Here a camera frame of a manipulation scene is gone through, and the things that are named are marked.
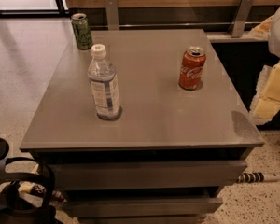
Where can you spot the black bag with straps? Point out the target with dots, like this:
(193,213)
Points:
(13,208)

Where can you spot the red Coca-Cola can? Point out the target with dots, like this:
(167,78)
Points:
(192,68)

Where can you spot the lower grey drawer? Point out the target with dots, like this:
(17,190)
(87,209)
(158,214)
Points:
(143,207)

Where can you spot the left metal bracket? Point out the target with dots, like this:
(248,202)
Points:
(112,14)

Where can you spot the striped black white stick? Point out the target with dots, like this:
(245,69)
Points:
(258,177)

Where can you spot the right metal bracket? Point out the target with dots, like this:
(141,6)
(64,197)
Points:
(237,27)

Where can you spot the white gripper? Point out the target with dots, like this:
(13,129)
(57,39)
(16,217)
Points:
(266,102)

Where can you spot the clear plastic water bottle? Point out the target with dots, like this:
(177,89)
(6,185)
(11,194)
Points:
(103,79)

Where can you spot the metal bracket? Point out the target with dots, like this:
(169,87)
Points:
(112,14)
(237,27)

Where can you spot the small items under cabinet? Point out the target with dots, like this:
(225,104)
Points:
(39,191)

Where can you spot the green soda can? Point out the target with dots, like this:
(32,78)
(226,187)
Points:
(81,30)

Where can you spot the grey drawer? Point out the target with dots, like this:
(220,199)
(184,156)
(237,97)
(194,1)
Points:
(147,175)
(143,207)

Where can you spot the upper grey drawer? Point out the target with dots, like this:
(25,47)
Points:
(147,175)

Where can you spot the grey drawer cabinet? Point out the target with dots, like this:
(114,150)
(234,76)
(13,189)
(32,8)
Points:
(159,121)

